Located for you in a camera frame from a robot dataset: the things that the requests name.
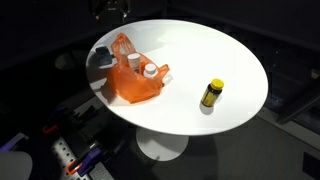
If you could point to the orange plastic bag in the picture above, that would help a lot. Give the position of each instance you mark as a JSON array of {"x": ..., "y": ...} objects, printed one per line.
[{"x": 133, "y": 86}]

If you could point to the yellow-capped amber pill bottle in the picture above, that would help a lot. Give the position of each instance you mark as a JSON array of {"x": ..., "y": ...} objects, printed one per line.
[{"x": 211, "y": 93}]

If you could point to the white table pedestal base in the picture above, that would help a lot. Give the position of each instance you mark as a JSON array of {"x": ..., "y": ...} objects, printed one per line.
[{"x": 161, "y": 146}]

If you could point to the purple and orange clamp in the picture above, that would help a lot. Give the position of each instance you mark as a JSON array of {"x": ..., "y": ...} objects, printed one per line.
[{"x": 85, "y": 160}]

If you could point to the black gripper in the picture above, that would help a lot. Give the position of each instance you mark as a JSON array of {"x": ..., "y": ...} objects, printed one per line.
[{"x": 113, "y": 7}]

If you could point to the white round object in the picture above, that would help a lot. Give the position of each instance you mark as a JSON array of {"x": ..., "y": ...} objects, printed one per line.
[{"x": 13, "y": 166}]

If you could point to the short white pill bottle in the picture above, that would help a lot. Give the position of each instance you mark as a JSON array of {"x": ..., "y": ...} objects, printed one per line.
[{"x": 150, "y": 70}]

